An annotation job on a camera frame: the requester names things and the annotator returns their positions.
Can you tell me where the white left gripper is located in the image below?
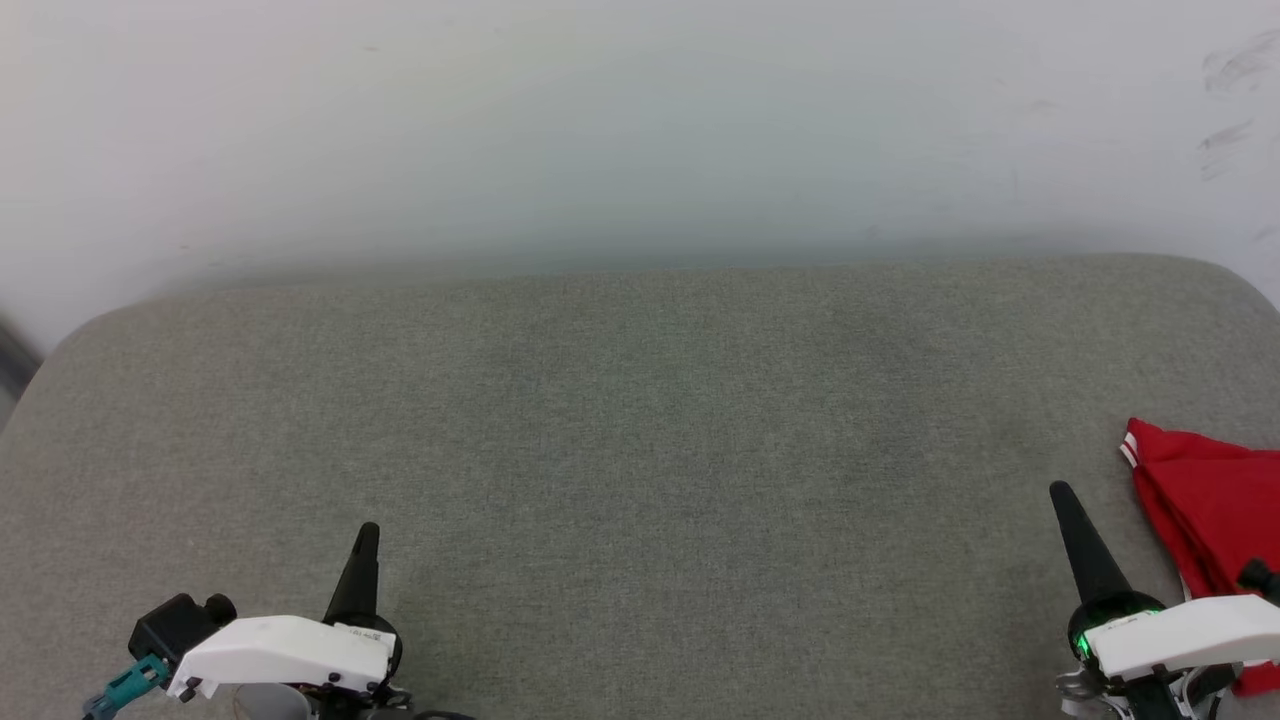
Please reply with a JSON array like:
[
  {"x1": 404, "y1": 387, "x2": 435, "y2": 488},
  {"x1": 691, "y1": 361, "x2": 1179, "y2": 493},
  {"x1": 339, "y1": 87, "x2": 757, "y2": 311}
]
[{"x1": 167, "y1": 521, "x2": 397, "y2": 700}]

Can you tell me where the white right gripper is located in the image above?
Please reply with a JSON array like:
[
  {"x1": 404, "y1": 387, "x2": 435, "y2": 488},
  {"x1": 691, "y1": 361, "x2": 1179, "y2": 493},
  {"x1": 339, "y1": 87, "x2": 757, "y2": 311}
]
[{"x1": 1047, "y1": 481, "x2": 1280, "y2": 683}]

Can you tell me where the red garment with white trim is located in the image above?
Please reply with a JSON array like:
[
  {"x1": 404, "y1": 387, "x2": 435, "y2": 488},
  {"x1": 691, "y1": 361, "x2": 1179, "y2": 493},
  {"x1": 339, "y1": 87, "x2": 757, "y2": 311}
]
[{"x1": 1119, "y1": 417, "x2": 1280, "y2": 697}]

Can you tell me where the grey fabric sofa seat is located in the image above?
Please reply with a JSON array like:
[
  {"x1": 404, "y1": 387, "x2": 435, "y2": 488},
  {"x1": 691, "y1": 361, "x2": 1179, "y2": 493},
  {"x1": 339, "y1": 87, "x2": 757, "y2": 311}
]
[{"x1": 0, "y1": 253, "x2": 1280, "y2": 720}]

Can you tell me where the dark grey skirting strip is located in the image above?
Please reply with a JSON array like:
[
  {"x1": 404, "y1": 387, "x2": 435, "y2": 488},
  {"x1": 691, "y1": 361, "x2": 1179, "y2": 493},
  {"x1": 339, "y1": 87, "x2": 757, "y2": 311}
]
[{"x1": 0, "y1": 312, "x2": 44, "y2": 399}]

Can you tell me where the teal left camera connector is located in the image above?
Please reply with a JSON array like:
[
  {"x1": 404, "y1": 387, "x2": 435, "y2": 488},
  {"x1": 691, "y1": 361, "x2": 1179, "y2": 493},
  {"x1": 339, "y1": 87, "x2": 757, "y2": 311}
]
[{"x1": 82, "y1": 654, "x2": 172, "y2": 720}]

